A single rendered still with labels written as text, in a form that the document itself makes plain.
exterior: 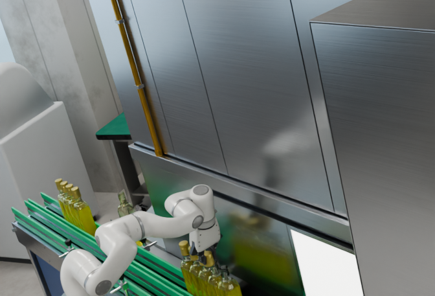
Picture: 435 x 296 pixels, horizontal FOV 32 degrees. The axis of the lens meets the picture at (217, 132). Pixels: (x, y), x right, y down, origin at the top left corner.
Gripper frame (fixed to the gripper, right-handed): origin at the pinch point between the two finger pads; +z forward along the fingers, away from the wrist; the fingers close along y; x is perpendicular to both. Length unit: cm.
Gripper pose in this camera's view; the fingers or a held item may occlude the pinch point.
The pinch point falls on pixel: (207, 255)
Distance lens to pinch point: 258.9
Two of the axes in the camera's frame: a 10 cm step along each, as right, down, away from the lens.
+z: 0.6, 8.2, 5.8
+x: 6.3, 4.1, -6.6
